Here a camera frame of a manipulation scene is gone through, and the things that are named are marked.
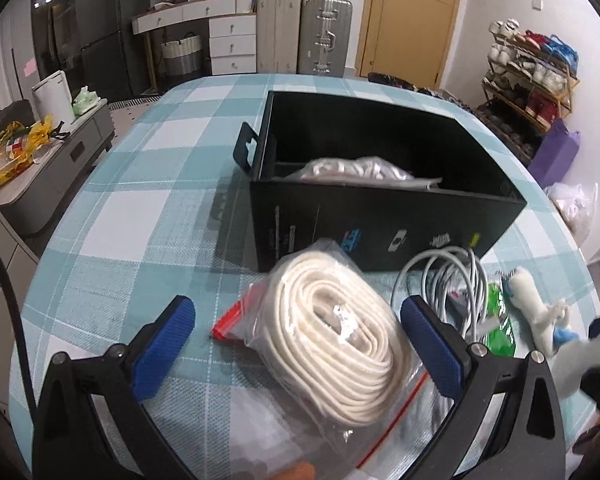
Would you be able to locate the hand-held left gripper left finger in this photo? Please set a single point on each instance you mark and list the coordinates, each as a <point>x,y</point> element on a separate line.
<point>165,340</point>

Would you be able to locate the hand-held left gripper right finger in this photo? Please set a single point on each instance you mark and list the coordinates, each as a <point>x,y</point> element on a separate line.
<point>430,345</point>

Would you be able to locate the green medicine packet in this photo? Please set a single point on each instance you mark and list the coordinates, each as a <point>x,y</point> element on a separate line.
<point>500,335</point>

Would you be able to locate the white and blue plush toy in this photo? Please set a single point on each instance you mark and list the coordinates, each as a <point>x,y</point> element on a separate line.
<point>530,310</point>

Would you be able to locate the black storage box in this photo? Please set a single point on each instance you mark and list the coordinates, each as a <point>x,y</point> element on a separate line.
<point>380,230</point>

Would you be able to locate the white plastic bag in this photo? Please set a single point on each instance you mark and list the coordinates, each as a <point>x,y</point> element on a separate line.
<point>575,215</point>

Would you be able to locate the teal plaid tablecloth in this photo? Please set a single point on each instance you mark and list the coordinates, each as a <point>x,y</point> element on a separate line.
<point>155,210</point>

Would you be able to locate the grey side cabinet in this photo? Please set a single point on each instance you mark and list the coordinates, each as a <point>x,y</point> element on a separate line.
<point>5,260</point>

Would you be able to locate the purple bag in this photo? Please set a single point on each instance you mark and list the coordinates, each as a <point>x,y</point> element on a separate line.
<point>555,155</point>

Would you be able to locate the orange object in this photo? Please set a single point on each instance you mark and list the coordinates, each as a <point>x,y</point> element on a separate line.
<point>297,472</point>

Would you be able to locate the white plastic wrapped bundle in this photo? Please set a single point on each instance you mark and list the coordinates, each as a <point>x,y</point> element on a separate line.
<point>360,170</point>

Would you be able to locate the grey low cabinet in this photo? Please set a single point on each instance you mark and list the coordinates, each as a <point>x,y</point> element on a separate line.
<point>65,170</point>

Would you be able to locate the pile of dark shoes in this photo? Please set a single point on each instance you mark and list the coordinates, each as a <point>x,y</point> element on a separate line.
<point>505,130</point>

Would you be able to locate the yellow plastic bag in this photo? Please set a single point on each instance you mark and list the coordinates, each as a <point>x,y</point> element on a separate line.
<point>10,152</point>

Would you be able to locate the wooden shoe rack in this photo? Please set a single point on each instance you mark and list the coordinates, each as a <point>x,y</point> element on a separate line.
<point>570,85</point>

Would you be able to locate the green tissue pack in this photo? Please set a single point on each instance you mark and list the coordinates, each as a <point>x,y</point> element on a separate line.
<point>87,101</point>

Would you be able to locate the white trash bin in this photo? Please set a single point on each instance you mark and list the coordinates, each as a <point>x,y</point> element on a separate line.
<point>52,100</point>

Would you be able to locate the row of assorted shoes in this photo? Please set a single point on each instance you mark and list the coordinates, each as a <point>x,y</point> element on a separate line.
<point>535,65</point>

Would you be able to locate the dark clothes pile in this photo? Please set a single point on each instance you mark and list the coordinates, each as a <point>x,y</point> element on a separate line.
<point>5,117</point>

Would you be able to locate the woven laundry basket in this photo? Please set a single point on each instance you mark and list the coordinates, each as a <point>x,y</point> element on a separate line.
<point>182,57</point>

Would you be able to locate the pink sticky note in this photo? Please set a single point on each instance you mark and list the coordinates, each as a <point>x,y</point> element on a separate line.
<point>30,67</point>

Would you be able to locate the dark grey fridge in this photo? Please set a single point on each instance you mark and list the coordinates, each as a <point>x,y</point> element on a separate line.
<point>110,35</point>

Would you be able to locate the white desk with drawers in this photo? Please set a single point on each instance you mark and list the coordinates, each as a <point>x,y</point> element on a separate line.
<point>232,35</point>

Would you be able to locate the wooden door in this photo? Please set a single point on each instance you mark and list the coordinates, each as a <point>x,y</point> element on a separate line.
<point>410,25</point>

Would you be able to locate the dark glass cabinet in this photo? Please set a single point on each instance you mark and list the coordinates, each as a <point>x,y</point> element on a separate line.
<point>60,35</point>

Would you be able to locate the beige suitcase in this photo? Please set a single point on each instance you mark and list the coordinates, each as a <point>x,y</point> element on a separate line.
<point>278,35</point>

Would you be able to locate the silver suitcase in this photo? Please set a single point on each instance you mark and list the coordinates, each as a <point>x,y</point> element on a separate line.
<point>325,35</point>

